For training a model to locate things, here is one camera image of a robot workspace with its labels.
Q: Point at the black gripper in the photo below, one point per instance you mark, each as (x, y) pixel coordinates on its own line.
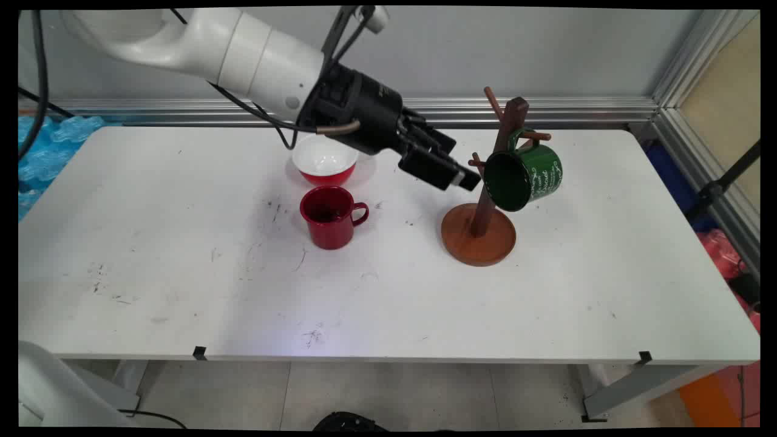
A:
(364, 109)

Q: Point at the green enamel mug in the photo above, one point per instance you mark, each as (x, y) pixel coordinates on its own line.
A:
(540, 173)

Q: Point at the brown wooden mug tree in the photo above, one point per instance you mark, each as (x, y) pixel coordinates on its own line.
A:
(479, 240)

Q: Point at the red and white bowl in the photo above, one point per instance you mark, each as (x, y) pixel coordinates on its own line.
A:
(325, 161)

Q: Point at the red enamel mug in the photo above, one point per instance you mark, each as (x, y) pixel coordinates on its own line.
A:
(331, 227)

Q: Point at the blue foam floor mat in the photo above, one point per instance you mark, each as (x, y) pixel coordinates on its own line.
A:
(48, 152)
(674, 176)

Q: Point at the black round floor object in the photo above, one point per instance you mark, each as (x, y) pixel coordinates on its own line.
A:
(349, 422)

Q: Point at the black tripod stand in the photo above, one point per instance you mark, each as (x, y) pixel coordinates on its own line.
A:
(722, 179)

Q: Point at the black table edge clip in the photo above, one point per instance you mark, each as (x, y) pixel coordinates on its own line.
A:
(644, 358)
(200, 352)

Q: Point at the pink foam floor mat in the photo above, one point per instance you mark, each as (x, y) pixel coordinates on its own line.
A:
(722, 255)

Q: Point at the grey table leg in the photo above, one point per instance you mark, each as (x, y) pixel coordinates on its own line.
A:
(130, 373)
(637, 388)

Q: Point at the orange foam floor mat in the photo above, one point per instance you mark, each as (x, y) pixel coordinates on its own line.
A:
(710, 400)

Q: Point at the aluminium frame rail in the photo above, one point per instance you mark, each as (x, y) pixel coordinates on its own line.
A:
(546, 112)
(737, 224)

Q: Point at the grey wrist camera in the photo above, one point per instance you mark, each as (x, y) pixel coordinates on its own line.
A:
(376, 17)

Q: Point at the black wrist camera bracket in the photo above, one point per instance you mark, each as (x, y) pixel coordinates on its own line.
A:
(339, 33)

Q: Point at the aluminium frame post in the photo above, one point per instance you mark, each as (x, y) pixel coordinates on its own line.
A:
(698, 54)

